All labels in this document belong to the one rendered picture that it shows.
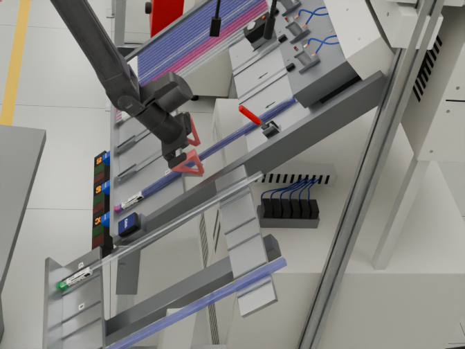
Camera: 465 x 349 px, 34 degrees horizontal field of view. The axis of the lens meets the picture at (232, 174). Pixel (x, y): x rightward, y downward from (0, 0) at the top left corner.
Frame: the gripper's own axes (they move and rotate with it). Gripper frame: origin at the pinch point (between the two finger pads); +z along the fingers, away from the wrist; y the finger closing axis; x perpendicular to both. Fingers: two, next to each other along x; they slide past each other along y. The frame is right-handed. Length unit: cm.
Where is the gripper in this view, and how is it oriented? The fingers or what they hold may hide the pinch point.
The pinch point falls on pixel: (198, 156)
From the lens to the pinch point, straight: 172.1
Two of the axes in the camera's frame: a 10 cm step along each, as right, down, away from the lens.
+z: 5.8, 5.4, 6.1
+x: -8.1, 4.9, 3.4
